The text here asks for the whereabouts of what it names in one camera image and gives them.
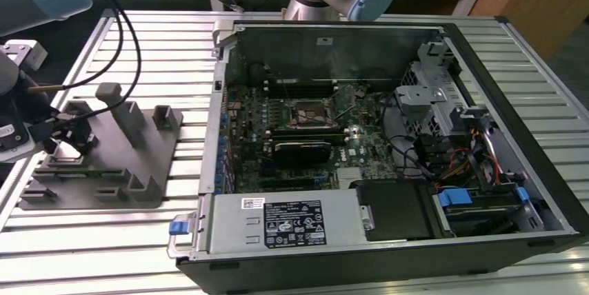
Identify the silver CPU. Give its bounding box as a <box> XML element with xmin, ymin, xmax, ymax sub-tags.
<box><xmin>53</xmin><ymin>145</ymin><xmax>84</xmax><ymax>162</ymax></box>

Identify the CPU socket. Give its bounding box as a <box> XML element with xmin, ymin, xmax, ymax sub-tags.
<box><xmin>287</xmin><ymin>100</ymin><xmax>336</xmax><ymax>130</ymax></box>

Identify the grey parts rack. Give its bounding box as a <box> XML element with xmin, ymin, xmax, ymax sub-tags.
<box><xmin>17</xmin><ymin>83</ymin><xmax>185</xmax><ymax>210</ymax></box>

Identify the blue latch tab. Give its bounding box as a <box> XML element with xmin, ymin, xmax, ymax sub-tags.
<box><xmin>168</xmin><ymin>217</ymin><xmax>191</xmax><ymax>236</ymax></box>

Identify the silver power supply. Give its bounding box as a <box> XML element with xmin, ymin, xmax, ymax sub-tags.
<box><xmin>201</xmin><ymin>193</ymin><xmax>374</xmax><ymax>255</ymax></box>

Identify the RAM slot with white clips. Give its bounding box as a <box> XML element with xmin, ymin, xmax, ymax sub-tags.
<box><xmin>265</xmin><ymin>88</ymin><xmax>339</xmax><ymax>94</ymax></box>
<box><xmin>264</xmin><ymin>79</ymin><xmax>339</xmax><ymax>85</ymax></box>

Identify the black rating label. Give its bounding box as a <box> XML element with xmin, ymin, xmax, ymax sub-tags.
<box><xmin>261</xmin><ymin>199</ymin><xmax>324</xmax><ymax>250</ymax></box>

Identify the silver chipset heat sink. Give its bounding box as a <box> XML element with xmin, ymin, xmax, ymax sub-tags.
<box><xmin>336</xmin><ymin>167</ymin><xmax>366</xmax><ymax>187</ymax></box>

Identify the green motherboard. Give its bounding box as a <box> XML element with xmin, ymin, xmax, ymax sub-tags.
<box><xmin>221</xmin><ymin>83</ymin><xmax>402</xmax><ymax>195</ymax></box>

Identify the black PC case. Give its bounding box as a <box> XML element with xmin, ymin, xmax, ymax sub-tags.
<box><xmin>176</xmin><ymin>15</ymin><xmax>589</xmax><ymax>295</ymax></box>

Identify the black plastic shroud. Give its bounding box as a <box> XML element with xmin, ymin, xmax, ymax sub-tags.
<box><xmin>347</xmin><ymin>179</ymin><xmax>436</xmax><ymax>243</ymax></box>

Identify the silver drive cage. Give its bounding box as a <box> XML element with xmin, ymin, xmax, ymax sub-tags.
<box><xmin>392</xmin><ymin>41</ymin><xmax>466</xmax><ymax>139</ymax></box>

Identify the blue disk carrier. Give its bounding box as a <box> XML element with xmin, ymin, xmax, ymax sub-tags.
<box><xmin>436</xmin><ymin>187</ymin><xmax>474</xmax><ymax>209</ymax></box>

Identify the black hard disk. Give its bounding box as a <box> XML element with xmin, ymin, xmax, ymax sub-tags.
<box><xmin>440</xmin><ymin>195</ymin><xmax>523</xmax><ymax>239</ymax></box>

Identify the wooden cabinet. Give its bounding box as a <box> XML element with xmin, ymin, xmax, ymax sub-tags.
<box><xmin>468</xmin><ymin>0</ymin><xmax>589</xmax><ymax>60</ymax></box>

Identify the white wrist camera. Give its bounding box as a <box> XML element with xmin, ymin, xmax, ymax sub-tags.
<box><xmin>0</xmin><ymin>40</ymin><xmax>49</xmax><ymax>71</ymax></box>

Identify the yellow wire bundle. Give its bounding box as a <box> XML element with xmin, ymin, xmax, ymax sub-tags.
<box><xmin>439</xmin><ymin>159</ymin><xmax>472</xmax><ymax>179</ymax></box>

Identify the grey plastic bracket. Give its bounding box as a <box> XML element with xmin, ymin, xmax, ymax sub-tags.
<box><xmin>450</xmin><ymin>105</ymin><xmax>496</xmax><ymax>137</ymax></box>

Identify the red data wire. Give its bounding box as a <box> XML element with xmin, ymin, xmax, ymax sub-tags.
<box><xmin>487</xmin><ymin>152</ymin><xmax>503</xmax><ymax>185</ymax></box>

